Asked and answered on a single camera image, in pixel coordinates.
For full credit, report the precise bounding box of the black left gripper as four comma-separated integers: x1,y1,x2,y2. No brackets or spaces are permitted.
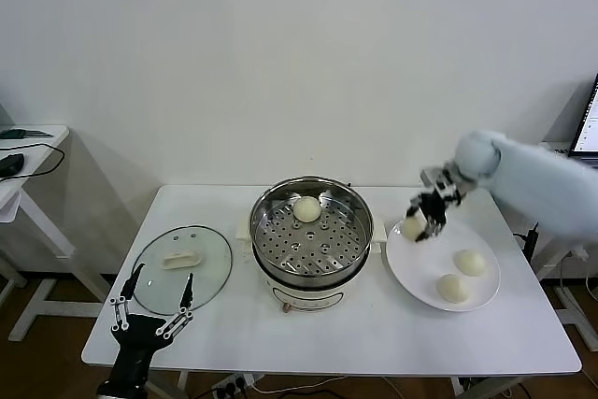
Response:
108,264,195,385

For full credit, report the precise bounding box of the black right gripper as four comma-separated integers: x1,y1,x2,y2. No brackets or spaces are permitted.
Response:
404,185,463,244

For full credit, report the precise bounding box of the white steamed baozi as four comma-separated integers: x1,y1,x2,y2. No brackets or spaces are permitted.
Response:
452,249,487,277
434,274,471,305
401,216,427,243
292,196,322,223

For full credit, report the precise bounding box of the round glass pot lid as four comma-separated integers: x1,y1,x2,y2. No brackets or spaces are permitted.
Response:
130,224,234,317

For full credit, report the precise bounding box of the perforated steel steamer basket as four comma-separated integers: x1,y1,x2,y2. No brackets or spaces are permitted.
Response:
249,177,376,289

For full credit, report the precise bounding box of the white round plate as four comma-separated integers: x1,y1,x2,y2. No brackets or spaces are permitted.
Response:
385,214,502,312

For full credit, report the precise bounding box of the white power strip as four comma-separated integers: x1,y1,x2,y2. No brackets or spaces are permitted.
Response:
209,373,256,395

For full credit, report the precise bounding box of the white side desk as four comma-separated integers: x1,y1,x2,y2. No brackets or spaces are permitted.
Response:
0,124,113,343
534,140,598,353

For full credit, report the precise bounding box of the white electric cooking pot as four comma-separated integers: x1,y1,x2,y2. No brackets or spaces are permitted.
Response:
236,216,388,316

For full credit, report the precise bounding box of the grey open laptop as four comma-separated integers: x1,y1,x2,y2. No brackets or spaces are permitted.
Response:
567,74,598,158

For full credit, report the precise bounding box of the black computer mouse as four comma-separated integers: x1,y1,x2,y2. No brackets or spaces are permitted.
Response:
0,153,26,175

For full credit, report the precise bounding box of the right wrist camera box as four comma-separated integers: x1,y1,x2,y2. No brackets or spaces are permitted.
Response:
419,165,448,191

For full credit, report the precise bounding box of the black cable with clamp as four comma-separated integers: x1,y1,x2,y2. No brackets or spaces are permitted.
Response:
513,221,542,274

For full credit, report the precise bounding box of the black mouse cable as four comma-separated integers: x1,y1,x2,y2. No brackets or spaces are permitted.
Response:
0,142,66,181

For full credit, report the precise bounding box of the thin white floor cable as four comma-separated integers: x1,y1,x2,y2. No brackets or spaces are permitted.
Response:
251,373,349,393

